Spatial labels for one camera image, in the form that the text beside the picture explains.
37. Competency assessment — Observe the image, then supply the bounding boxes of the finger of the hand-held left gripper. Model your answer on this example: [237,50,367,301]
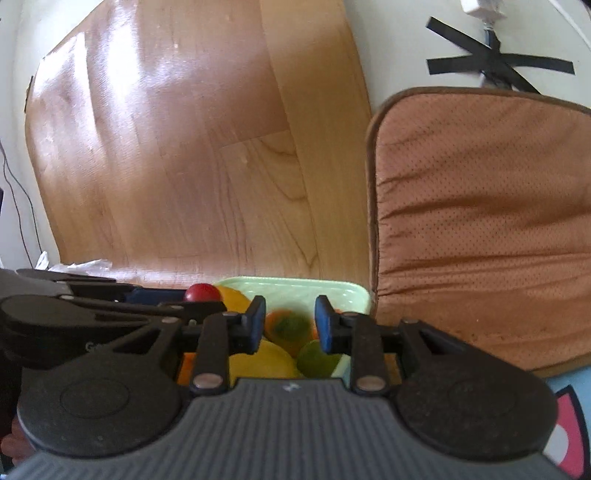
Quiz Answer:
[60,297,228,324]
[69,278,186,305]

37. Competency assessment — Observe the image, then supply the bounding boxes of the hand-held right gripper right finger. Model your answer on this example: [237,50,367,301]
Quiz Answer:
[315,296,467,396]

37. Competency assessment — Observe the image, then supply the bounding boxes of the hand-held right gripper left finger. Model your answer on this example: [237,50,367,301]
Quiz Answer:
[111,295,267,396]

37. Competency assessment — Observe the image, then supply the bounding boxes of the red cherry tomato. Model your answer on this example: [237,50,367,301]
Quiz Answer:
[185,283,221,304]

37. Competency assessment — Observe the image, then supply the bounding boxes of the green-orange tangerine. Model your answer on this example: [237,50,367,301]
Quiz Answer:
[265,309,311,354]

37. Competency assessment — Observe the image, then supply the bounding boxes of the light green square bowl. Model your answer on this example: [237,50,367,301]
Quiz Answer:
[213,276,371,379]

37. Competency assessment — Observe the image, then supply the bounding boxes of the person's left hand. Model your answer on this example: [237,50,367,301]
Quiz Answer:
[0,415,34,472]

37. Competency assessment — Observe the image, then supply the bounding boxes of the green round fruit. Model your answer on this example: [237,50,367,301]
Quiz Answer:
[295,340,343,378]

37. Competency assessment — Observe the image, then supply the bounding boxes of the large yellow orange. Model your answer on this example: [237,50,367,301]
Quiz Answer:
[215,285,253,319]

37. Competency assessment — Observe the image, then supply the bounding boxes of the yellow lemon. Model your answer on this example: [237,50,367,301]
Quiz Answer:
[228,339,303,379]

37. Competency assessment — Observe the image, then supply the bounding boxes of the white plastic bag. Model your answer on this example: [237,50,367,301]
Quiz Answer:
[34,251,114,273]

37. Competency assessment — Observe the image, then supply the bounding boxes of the wood-pattern board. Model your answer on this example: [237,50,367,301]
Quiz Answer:
[24,0,374,289]

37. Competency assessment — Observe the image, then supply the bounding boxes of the brown seat cushion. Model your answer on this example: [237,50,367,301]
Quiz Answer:
[365,87,591,380]

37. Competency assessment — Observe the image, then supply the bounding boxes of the black tape strip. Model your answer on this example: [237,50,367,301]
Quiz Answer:
[427,52,576,76]
[426,17,542,94]

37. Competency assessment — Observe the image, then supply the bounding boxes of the white power strip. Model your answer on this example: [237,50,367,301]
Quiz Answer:
[461,0,509,20]

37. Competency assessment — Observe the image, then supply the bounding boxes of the thin black cable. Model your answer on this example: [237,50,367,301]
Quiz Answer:
[0,142,43,269]

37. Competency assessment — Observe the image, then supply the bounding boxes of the white cable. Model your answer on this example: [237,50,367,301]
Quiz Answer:
[547,0,591,46]

